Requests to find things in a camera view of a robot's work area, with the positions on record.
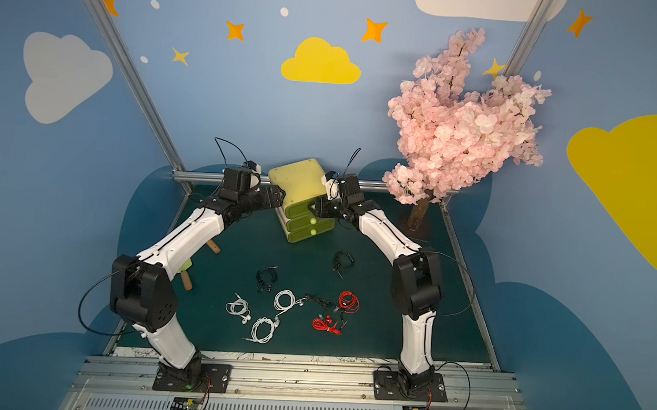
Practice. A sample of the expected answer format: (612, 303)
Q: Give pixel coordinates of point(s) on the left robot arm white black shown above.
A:
(142, 292)

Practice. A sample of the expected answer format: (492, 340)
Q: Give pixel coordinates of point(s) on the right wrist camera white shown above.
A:
(330, 181)

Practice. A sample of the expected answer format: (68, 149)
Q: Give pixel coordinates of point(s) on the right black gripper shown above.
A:
(323, 206)

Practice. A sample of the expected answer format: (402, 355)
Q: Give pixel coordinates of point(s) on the green three-drawer cabinet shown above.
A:
(302, 183)

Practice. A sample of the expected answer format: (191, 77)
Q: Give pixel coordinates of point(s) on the white earphones coil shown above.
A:
(285, 300)
(239, 308)
(263, 330)

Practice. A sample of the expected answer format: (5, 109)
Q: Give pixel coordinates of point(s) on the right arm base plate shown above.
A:
(395, 385)

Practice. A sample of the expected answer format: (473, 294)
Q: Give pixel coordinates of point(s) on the red earphones lower bundle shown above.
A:
(328, 324)

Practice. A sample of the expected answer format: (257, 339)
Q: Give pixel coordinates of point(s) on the black earphones coil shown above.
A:
(266, 279)
(342, 261)

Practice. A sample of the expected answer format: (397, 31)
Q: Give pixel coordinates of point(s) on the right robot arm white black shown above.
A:
(417, 277)

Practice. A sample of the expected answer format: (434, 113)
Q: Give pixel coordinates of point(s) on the white earphones lower coil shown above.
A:
(263, 330)

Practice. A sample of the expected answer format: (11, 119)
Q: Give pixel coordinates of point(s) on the green round paddle wooden handle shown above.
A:
(185, 276)

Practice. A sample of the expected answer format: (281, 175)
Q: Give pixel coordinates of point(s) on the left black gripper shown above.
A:
(268, 196)

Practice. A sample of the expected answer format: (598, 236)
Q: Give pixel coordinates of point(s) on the white earphones left coil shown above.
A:
(239, 308)

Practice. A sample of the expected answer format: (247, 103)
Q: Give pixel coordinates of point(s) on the pink blossom artificial tree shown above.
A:
(452, 138)

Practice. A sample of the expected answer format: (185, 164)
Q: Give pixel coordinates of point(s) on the red earphones upper coil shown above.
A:
(348, 303)

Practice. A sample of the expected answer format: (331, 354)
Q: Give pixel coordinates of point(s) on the white earphones upper coil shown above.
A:
(285, 300)

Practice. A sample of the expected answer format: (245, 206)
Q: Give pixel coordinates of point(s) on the left green circuit board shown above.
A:
(187, 404)

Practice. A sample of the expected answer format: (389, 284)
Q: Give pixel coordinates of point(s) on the green drawer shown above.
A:
(296, 207)

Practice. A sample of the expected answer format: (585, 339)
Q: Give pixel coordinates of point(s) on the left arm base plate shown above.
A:
(198, 377)

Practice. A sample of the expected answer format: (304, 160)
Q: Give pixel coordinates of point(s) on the aluminium rail front frame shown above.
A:
(281, 382)

